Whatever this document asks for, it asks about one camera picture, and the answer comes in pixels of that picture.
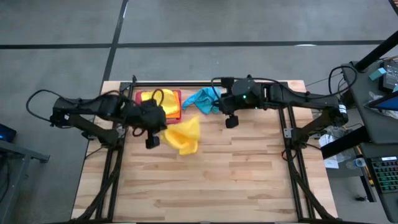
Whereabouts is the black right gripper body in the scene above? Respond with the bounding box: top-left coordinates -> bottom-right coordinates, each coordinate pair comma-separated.
217,77 -> 267,116

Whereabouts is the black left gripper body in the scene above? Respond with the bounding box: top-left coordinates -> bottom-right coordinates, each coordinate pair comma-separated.
126,98 -> 168,134

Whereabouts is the yellow microfiber towel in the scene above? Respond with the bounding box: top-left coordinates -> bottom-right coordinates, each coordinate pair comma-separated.
140,88 -> 180,116
159,114 -> 201,156

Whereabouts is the orange microfiber towel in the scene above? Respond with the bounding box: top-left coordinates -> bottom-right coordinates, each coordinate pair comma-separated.
166,91 -> 183,120

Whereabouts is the blue microfiber towel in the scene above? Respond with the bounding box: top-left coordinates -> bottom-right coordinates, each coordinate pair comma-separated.
182,86 -> 222,115

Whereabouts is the pink plastic bin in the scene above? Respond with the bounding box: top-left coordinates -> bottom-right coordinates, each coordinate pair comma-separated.
134,89 -> 183,125

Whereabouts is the white paper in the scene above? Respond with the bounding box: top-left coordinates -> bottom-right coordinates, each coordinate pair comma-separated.
318,133 -> 343,170

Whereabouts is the black support beam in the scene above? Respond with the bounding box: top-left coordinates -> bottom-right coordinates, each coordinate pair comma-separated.
320,126 -> 371,160

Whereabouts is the dark grey side desk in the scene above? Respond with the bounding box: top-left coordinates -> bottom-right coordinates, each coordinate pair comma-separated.
341,60 -> 398,146

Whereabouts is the clear plastic bottle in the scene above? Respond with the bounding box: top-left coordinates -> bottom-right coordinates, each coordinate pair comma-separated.
346,157 -> 368,170

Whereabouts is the teal block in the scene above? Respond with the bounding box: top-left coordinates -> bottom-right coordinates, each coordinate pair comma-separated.
369,67 -> 387,82

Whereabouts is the grey metal desk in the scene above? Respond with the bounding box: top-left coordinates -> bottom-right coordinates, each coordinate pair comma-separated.
0,139 -> 50,224

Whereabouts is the black pole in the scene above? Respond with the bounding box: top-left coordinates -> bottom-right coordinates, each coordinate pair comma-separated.
354,30 -> 398,72

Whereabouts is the tablet with blue screen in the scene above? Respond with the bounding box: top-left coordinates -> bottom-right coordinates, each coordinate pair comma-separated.
366,90 -> 398,112

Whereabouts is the black device with blue light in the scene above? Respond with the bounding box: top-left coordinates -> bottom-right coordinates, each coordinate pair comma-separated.
0,123 -> 17,143

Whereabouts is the black electronic device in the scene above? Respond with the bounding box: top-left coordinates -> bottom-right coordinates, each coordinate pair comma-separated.
382,60 -> 398,91

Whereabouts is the backlit keyboard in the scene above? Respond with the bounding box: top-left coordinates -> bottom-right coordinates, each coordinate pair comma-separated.
369,155 -> 398,194

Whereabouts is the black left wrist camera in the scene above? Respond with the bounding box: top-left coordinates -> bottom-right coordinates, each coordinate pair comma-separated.
145,132 -> 161,150

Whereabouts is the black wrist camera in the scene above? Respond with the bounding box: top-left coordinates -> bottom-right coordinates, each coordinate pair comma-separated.
225,114 -> 239,129
145,132 -> 161,150

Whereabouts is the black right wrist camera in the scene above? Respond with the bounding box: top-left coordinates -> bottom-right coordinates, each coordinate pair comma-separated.
225,114 -> 239,129

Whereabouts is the black aluminium table frame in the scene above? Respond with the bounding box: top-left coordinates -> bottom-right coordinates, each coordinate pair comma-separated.
70,74 -> 341,224

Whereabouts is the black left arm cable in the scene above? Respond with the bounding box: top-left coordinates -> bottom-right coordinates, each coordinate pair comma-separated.
25,88 -> 165,138

